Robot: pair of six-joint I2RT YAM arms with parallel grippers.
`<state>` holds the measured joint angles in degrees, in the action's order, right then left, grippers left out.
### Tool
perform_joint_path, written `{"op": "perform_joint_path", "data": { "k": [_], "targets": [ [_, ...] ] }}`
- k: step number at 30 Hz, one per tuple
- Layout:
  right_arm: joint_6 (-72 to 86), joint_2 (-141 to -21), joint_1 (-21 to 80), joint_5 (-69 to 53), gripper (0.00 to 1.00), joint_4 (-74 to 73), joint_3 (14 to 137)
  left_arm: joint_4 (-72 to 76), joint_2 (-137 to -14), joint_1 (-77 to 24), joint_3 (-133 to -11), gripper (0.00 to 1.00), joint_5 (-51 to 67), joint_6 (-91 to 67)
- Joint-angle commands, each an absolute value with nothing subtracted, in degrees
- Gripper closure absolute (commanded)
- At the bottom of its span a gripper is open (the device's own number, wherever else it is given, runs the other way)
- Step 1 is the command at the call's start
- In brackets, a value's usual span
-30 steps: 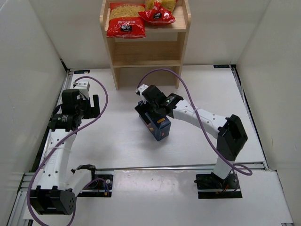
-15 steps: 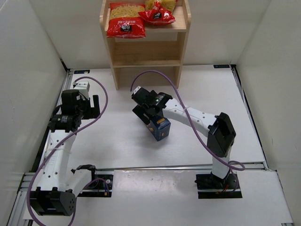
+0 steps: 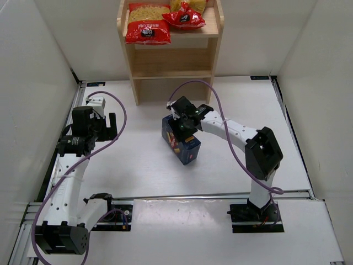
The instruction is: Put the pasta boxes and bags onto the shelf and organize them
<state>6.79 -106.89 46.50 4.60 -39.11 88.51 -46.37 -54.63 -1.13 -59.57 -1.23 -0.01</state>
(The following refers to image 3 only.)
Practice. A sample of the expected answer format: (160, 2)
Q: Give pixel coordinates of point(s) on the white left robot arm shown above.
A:
(65, 229)

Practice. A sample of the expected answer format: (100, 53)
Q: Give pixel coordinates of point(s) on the wooden three-tier shelf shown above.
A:
(192, 54)

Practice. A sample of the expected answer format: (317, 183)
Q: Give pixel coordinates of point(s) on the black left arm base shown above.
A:
(113, 215)

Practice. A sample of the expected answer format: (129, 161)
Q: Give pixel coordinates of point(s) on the red pasta bag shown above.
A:
(146, 25)
(186, 15)

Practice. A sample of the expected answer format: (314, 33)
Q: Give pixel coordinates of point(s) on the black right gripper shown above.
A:
(185, 128)

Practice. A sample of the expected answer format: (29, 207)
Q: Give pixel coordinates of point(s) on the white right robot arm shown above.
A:
(260, 146)

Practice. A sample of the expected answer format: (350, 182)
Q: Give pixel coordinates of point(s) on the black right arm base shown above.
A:
(245, 219)

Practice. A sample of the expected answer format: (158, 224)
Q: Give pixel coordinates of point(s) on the blue pasta box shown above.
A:
(186, 151)

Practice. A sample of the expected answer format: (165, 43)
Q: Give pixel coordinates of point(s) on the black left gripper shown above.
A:
(111, 127)

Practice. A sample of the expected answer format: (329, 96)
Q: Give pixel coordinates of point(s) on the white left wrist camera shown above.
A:
(96, 103)

